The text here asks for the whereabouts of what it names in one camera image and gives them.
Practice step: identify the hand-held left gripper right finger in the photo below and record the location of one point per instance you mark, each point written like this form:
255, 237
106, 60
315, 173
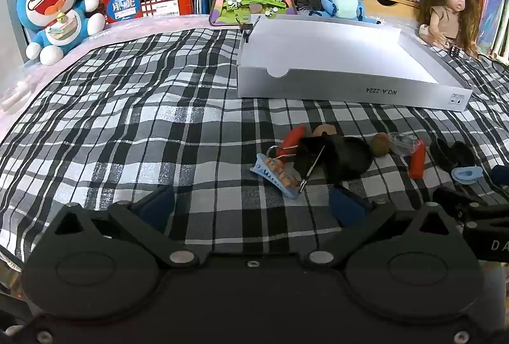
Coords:
345, 209

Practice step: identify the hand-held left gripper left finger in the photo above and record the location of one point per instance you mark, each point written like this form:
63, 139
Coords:
156, 205

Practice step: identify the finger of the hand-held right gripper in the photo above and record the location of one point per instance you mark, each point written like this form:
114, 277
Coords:
501, 175
463, 202

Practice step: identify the plain blue hair claw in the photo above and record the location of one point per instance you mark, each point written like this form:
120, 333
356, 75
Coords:
466, 173

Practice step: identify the small black block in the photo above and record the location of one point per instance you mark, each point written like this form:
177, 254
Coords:
439, 152

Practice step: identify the large black binder clip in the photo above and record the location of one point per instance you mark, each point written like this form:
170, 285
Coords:
312, 153

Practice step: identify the clear plastic cup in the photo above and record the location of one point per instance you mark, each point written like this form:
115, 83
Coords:
401, 141

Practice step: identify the blue hair claw orange beads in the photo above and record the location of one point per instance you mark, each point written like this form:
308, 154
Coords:
265, 171

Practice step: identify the white cardboard box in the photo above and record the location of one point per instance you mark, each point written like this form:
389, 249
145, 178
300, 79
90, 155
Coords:
330, 49

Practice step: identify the black white plaid blanket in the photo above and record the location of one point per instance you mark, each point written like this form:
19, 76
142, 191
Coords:
139, 121

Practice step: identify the white pipe stand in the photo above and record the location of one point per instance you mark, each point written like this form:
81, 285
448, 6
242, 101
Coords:
500, 53

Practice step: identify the leaning thin picture books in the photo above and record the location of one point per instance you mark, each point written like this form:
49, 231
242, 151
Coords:
493, 10

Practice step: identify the long-haired baby doll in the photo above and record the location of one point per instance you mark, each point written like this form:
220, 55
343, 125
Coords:
449, 6

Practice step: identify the small black binder clip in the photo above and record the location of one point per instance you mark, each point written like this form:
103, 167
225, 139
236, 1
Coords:
246, 29

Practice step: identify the wooden drawer box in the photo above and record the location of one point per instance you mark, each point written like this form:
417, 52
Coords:
385, 8

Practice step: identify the blue cat robot plush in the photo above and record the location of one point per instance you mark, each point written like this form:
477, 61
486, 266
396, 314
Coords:
53, 6

